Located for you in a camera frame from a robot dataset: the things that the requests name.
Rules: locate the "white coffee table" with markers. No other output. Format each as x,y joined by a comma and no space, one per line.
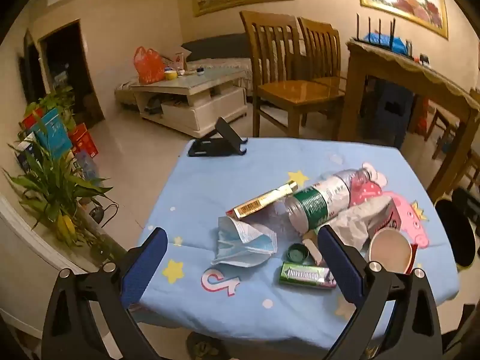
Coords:
195,112

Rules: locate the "blue cartoon printed tablecloth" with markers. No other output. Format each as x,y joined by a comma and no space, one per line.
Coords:
225,172

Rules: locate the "long gold cardboard box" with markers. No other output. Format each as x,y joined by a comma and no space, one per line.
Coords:
262,199

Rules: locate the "yellow cup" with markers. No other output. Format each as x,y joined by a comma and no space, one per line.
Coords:
171,75

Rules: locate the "small grey jar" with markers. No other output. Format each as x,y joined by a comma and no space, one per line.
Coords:
410,48

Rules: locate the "green bottle cap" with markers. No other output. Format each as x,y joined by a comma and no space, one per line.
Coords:
296,253

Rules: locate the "orange plastic bag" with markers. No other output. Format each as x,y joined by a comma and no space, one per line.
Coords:
150,65

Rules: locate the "black power adapter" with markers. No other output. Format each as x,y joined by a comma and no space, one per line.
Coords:
98,214

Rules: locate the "blue face mask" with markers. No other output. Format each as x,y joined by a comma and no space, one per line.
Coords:
243,243

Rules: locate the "green potted plant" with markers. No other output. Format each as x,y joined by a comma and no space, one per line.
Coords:
48,183

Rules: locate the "framed flower painting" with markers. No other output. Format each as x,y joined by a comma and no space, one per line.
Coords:
405,0

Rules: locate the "black round bin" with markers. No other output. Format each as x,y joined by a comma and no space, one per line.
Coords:
453,232

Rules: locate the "red plastic bag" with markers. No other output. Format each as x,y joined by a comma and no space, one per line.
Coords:
422,116

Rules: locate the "black folding phone stand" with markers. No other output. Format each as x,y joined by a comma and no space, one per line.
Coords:
225,131

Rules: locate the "white tissue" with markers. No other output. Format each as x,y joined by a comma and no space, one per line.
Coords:
356,221

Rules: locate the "small beige stick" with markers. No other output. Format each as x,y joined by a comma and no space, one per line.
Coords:
313,249

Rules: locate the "lace-edged table cover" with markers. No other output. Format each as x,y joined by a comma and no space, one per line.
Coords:
412,65

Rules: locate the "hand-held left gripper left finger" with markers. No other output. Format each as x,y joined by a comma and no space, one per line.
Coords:
144,266

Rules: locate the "white low cabinet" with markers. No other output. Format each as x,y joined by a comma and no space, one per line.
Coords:
22,251

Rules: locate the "wooden slat-back chair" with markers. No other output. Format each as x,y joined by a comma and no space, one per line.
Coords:
318,37
296,90

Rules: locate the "green gum packet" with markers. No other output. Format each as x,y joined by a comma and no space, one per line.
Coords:
303,274

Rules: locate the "paper cup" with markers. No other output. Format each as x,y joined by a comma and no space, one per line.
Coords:
390,249

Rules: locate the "wooden dining table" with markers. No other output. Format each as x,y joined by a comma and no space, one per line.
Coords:
352,93

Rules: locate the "blue plastic bag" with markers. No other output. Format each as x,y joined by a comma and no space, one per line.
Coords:
397,45

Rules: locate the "blue plastic stool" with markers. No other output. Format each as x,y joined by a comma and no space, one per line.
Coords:
393,101

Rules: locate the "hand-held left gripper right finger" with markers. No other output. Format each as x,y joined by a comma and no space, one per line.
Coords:
339,266

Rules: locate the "wall television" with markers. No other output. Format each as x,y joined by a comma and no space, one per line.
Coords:
33,71

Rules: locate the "clear plastic bottle green label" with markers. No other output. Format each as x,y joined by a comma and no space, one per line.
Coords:
322,202

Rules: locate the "black router with antennas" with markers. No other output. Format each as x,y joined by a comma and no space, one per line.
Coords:
360,40

